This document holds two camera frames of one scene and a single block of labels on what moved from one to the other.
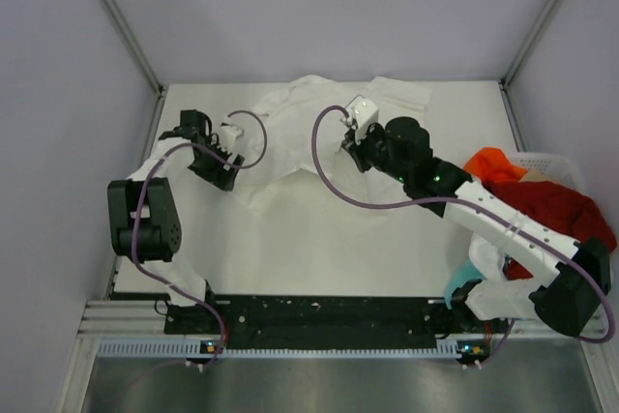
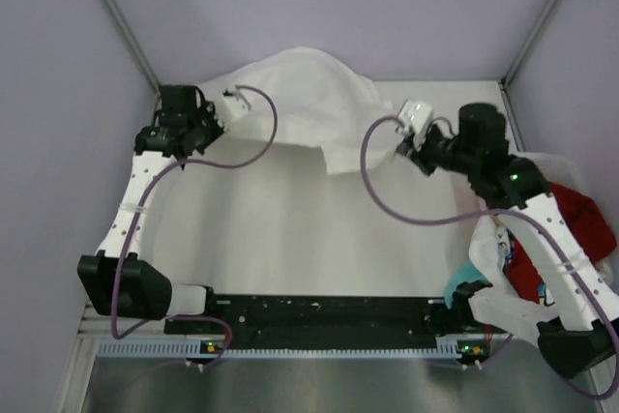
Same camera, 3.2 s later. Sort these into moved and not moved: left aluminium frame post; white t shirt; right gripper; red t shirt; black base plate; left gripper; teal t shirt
Moved: white t shirt; right gripper; left gripper
Not moved: teal t shirt; black base plate; left aluminium frame post; red t shirt
